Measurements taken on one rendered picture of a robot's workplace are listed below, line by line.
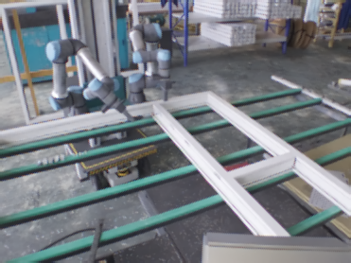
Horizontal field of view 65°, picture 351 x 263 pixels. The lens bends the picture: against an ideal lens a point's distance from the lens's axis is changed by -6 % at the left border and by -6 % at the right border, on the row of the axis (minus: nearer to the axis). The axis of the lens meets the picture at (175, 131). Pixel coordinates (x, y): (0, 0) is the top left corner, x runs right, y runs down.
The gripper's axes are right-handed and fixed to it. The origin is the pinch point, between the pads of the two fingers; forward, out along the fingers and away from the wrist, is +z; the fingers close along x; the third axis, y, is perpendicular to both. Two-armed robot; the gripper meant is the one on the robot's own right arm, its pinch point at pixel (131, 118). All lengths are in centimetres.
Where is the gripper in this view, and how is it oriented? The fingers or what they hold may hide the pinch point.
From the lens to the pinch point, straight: 175.2
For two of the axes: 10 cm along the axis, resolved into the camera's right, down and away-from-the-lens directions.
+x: -4.1, -2.2, 8.9
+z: 6.3, 6.3, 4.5
